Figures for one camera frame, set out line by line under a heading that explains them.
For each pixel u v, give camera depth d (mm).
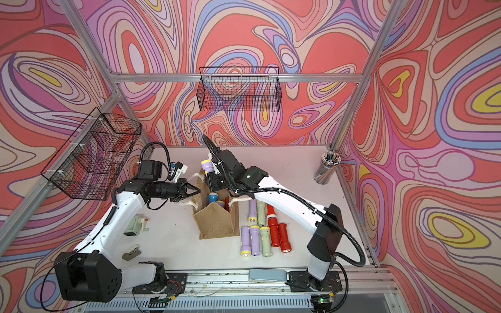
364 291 722
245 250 787
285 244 804
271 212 898
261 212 891
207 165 706
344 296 694
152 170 627
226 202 930
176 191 683
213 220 780
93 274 388
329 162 899
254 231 841
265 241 818
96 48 784
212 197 933
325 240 411
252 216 884
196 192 745
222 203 933
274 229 841
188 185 720
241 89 959
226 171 531
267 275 707
